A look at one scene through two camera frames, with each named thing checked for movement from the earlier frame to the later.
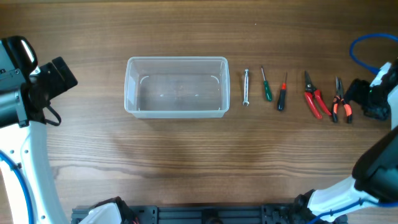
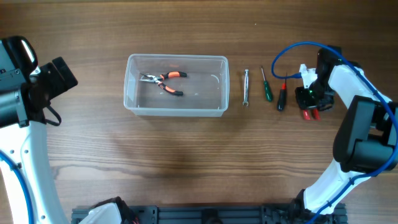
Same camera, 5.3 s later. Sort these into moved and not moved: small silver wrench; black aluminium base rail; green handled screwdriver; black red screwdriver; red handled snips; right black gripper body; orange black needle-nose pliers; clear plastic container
Moved: red handled snips; orange black needle-nose pliers; right black gripper body
Not moved: green handled screwdriver; black aluminium base rail; black red screwdriver; clear plastic container; small silver wrench
